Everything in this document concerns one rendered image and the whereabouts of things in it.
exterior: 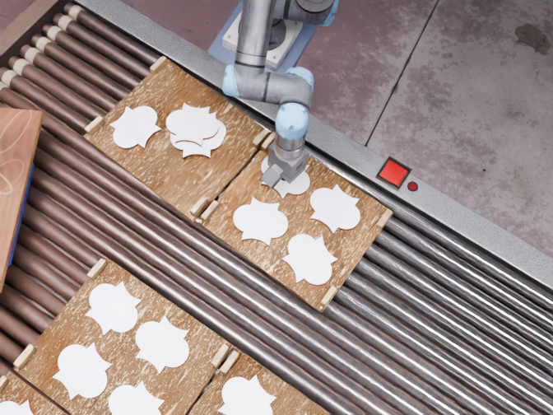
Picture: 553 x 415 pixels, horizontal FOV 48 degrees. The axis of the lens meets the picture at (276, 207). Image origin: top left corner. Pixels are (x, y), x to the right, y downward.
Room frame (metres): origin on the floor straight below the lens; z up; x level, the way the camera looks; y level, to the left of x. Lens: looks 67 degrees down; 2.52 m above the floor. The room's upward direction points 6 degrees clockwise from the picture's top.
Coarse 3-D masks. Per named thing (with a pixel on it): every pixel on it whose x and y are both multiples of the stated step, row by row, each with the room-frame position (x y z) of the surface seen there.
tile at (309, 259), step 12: (300, 240) 0.57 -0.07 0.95; (312, 240) 0.57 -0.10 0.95; (288, 252) 0.53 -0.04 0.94; (300, 252) 0.53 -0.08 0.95; (312, 252) 0.54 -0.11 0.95; (324, 252) 0.54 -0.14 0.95; (300, 264) 0.50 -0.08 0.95; (312, 264) 0.50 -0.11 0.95; (324, 264) 0.51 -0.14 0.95; (300, 276) 0.47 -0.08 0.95; (312, 276) 0.47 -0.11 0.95; (324, 276) 0.48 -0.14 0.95
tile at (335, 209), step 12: (324, 192) 0.72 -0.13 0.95; (336, 192) 0.72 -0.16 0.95; (312, 204) 0.68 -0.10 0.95; (324, 204) 0.68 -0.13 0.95; (336, 204) 0.68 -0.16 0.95; (348, 204) 0.69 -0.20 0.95; (312, 216) 0.64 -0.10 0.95; (324, 216) 0.65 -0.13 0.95; (336, 216) 0.65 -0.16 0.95; (348, 216) 0.65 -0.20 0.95; (336, 228) 0.61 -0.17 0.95; (348, 228) 0.62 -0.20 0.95
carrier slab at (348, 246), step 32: (256, 160) 0.80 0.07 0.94; (224, 192) 0.69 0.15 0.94; (256, 192) 0.70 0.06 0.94; (352, 192) 0.73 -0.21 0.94; (224, 224) 0.60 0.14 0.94; (288, 224) 0.61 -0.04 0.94; (320, 224) 0.62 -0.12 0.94; (384, 224) 0.65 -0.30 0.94; (256, 256) 0.51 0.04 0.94; (352, 256) 0.54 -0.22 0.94; (288, 288) 0.44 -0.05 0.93; (320, 288) 0.45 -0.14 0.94
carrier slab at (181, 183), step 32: (128, 96) 0.96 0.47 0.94; (160, 96) 0.97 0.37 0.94; (192, 96) 0.98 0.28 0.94; (256, 128) 0.90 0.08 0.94; (128, 160) 0.76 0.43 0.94; (160, 160) 0.77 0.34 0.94; (192, 160) 0.78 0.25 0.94; (224, 160) 0.79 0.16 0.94; (160, 192) 0.67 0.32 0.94; (192, 192) 0.68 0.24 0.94
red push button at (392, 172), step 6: (390, 162) 0.84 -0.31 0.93; (384, 168) 0.82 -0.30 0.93; (390, 168) 0.82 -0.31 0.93; (396, 168) 0.82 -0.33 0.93; (402, 168) 0.83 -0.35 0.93; (384, 174) 0.80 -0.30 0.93; (390, 174) 0.80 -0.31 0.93; (396, 174) 0.81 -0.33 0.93; (402, 174) 0.81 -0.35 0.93; (390, 180) 0.78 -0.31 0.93; (396, 180) 0.78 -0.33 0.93
